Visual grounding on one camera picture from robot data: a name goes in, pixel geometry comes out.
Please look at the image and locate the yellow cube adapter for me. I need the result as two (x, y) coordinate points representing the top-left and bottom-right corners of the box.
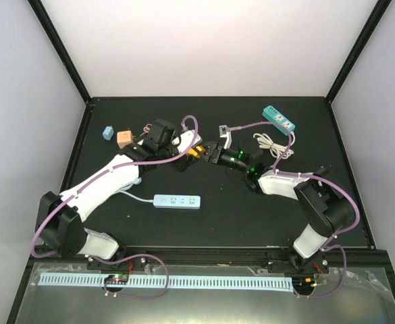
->
(186, 145), (206, 159)

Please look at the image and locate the light blue power strip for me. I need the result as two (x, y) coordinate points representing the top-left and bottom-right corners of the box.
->
(153, 194), (201, 210)

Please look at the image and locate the light blue cord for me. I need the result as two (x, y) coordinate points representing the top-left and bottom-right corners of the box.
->
(115, 177), (156, 205)

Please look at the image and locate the white power cord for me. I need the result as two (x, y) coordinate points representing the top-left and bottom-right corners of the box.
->
(253, 131), (296, 159)

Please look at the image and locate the peach dragon cube adapter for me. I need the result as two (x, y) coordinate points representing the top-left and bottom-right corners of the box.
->
(116, 130), (135, 149)

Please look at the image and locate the teal power strip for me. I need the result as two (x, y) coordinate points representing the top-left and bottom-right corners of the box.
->
(262, 105), (296, 136)

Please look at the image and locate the small blue plug adapter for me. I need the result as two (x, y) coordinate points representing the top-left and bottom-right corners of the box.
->
(102, 126), (114, 140)

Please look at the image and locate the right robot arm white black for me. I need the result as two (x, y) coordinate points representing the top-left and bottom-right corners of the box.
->
(198, 138), (360, 273)

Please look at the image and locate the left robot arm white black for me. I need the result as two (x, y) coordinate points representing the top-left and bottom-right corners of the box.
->
(30, 119), (201, 269)

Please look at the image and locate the left circuit board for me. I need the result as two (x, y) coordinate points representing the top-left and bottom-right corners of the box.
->
(104, 274), (129, 287)

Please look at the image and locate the circuit board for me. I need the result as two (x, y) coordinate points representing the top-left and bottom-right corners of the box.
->
(292, 277), (327, 289)
(104, 274), (129, 287)

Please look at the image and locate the right circuit board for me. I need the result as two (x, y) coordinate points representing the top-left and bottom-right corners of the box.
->
(292, 277), (327, 289)

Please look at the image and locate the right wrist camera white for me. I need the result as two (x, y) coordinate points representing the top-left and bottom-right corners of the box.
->
(219, 125), (232, 149)

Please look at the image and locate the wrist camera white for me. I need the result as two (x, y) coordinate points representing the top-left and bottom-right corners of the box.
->
(219, 125), (232, 149)
(171, 130), (194, 153)

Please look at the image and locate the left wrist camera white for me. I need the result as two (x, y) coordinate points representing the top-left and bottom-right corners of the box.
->
(171, 130), (194, 153)

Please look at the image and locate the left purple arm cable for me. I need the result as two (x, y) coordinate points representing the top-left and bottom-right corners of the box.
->
(30, 115), (200, 300)

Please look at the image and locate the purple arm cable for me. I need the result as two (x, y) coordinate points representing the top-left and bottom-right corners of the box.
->
(229, 121), (360, 300)
(30, 115), (200, 300)

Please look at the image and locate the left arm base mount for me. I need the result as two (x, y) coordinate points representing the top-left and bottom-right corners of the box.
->
(86, 247), (149, 274)

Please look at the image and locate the light blue slotted cable duct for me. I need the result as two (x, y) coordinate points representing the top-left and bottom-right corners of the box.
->
(38, 273), (294, 292)

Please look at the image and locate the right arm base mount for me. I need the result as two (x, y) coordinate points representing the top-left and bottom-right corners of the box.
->
(265, 248), (329, 275)

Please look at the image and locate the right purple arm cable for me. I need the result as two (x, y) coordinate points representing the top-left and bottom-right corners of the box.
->
(229, 121), (360, 300)

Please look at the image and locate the left black frame post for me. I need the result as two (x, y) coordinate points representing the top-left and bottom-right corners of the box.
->
(28, 0), (91, 103)

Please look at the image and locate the black frame post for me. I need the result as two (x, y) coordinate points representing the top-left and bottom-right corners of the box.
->
(28, 0), (91, 103)
(325, 0), (392, 103)

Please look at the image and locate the right black frame post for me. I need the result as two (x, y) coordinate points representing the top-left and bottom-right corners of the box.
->
(325, 0), (392, 103)

